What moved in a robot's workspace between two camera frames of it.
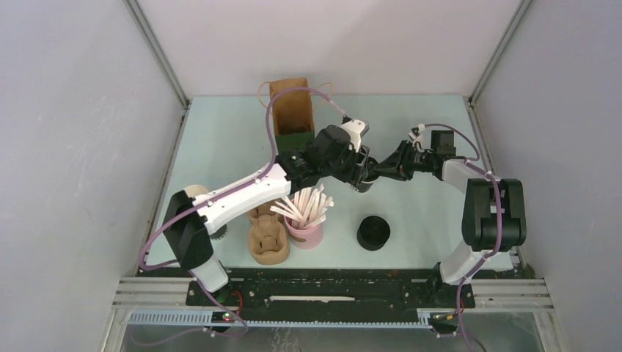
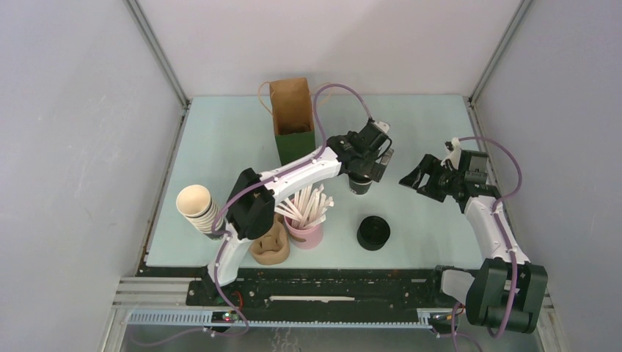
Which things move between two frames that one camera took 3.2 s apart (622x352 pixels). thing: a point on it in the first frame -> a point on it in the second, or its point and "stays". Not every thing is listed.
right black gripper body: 411,161 -> 441,180
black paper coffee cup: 365,185 stays
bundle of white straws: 309,208 stays
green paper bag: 293,114 stays
